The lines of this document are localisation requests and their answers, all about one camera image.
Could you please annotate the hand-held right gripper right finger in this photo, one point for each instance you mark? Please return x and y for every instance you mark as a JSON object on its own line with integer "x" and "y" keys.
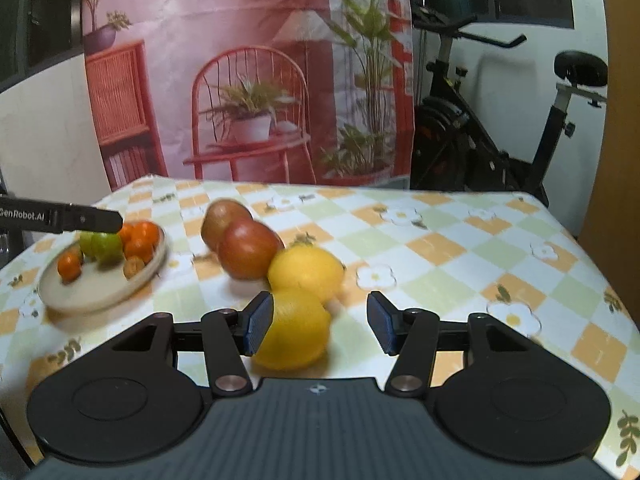
{"x": 382, "y": 322}

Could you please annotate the dark red apple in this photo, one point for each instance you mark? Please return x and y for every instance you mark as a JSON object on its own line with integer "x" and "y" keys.
{"x": 250, "y": 250}

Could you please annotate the small green fruit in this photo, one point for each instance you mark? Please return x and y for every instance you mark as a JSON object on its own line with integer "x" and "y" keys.
{"x": 87, "y": 244}

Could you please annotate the small tan fruit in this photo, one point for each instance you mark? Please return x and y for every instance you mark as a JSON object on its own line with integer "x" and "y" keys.
{"x": 134, "y": 266}

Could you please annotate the beige round plate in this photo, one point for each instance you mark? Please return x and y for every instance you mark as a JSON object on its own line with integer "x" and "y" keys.
{"x": 90, "y": 290}

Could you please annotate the yellow lemon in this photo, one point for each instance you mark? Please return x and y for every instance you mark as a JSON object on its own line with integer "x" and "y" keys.
{"x": 295, "y": 332}
{"x": 307, "y": 272}

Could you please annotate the black exercise bike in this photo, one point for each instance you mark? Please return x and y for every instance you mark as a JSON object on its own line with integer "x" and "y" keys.
{"x": 465, "y": 150}

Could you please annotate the brownish red apple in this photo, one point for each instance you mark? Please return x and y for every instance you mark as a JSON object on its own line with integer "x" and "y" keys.
{"x": 222, "y": 220}

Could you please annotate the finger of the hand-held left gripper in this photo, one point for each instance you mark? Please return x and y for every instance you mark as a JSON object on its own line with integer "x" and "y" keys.
{"x": 90, "y": 218}

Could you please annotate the yellow-green guava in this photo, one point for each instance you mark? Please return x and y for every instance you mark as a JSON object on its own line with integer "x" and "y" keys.
{"x": 107, "y": 249}

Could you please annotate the brown wooden door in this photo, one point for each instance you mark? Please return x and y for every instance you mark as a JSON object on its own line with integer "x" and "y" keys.
{"x": 620, "y": 160}

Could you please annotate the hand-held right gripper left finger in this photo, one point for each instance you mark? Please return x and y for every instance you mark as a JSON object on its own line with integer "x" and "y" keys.
{"x": 260, "y": 322}

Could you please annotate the printed backdrop cloth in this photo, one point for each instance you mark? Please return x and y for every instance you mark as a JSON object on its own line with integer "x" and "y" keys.
{"x": 225, "y": 20}

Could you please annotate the orange tangerine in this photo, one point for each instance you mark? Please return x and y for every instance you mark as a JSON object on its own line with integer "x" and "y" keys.
{"x": 126, "y": 233}
{"x": 70, "y": 266}
{"x": 146, "y": 232}
{"x": 138, "y": 250}

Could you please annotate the dark glass sliding door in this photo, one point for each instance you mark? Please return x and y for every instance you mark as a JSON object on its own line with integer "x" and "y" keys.
{"x": 45, "y": 10}

